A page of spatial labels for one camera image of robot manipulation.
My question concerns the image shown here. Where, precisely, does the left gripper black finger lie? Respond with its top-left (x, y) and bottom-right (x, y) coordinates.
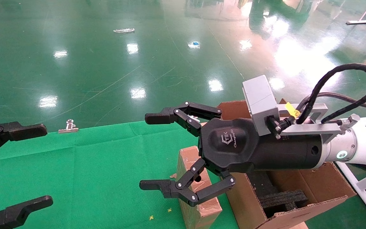
top-left (0, 195), bottom-right (53, 229)
top-left (0, 120), bottom-right (48, 163)

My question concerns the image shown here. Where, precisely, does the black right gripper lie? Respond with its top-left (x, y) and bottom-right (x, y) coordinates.
top-left (139, 102), bottom-right (325, 207)

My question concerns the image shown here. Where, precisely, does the small brown cardboard box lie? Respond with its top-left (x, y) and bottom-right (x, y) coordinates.
top-left (177, 146), bottom-right (223, 227)

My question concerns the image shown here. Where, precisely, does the large open cardboard carton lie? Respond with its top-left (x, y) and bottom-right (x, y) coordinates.
top-left (217, 99), bottom-right (357, 229)

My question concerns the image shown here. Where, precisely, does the green table cloth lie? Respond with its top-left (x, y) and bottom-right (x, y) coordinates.
top-left (0, 121), bottom-right (239, 229)

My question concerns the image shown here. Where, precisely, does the black foam insert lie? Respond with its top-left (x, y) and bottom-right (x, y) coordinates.
top-left (259, 190), bottom-right (309, 218)

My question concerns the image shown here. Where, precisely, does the white flat floor mop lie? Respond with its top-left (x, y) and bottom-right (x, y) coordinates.
top-left (346, 0), bottom-right (366, 25)

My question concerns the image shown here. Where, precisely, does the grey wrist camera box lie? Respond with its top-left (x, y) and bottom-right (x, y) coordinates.
top-left (242, 75), bottom-right (280, 136)

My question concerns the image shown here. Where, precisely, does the yellow cable tag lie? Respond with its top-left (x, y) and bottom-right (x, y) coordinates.
top-left (284, 102), bottom-right (299, 116)

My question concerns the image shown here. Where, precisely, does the grey aluminium camera bracket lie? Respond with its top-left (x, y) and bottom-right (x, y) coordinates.
top-left (277, 103), bottom-right (344, 140)

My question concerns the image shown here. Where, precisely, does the silver cable connector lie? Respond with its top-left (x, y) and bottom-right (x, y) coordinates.
top-left (340, 114), bottom-right (360, 129)

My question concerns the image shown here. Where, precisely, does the thin dark cable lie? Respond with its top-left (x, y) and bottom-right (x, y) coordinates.
top-left (301, 92), bottom-right (366, 112)

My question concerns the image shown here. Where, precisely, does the white tube frame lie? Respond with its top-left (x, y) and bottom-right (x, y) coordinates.
top-left (335, 162), bottom-right (366, 228)

